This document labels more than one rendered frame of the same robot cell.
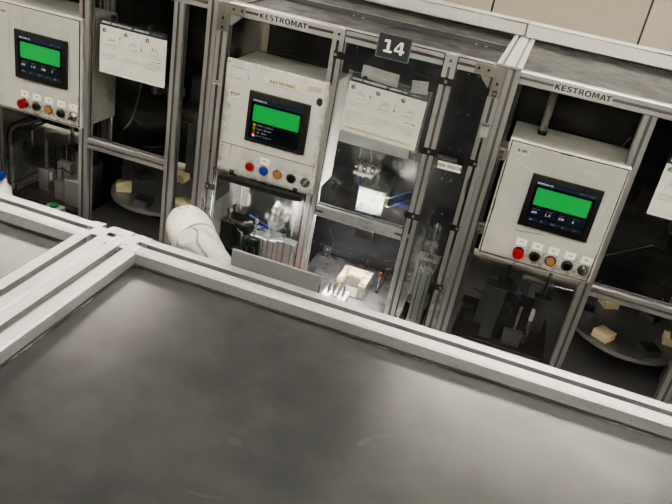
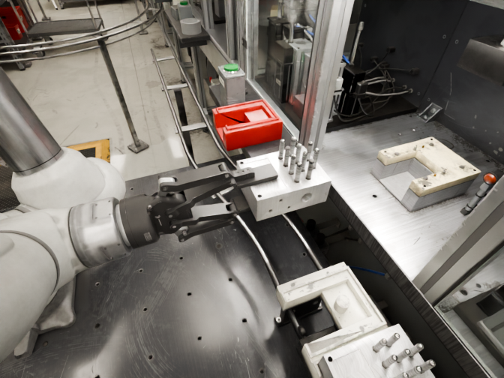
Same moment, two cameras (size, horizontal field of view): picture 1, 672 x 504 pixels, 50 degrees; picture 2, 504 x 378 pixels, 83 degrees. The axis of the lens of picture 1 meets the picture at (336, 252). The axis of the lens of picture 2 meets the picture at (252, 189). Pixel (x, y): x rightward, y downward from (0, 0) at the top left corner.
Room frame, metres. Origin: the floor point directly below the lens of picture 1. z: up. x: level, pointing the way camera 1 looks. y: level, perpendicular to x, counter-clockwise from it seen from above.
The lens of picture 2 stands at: (2.21, -0.28, 1.36)
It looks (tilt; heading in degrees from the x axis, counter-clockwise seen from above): 46 degrees down; 57
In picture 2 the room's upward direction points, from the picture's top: straight up
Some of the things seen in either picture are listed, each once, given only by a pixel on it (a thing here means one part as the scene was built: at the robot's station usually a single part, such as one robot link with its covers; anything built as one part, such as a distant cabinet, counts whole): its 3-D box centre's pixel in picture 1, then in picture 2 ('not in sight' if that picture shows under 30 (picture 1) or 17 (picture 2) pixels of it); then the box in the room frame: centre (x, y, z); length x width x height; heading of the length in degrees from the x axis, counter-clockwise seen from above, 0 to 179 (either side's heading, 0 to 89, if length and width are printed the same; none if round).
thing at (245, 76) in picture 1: (281, 121); not in sight; (2.80, 0.32, 1.60); 0.42 x 0.29 x 0.46; 77
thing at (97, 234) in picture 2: not in sight; (106, 229); (2.17, 0.03, 1.03); 0.09 x 0.06 x 0.09; 77
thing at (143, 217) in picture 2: not in sight; (158, 215); (2.24, 0.02, 1.03); 0.09 x 0.07 x 0.08; 167
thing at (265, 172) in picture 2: not in sight; (253, 175); (2.39, -0.02, 1.06); 0.07 x 0.03 x 0.01; 167
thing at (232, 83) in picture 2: not in sight; (235, 88); (2.61, 0.42, 0.97); 0.08 x 0.08 x 0.12; 77
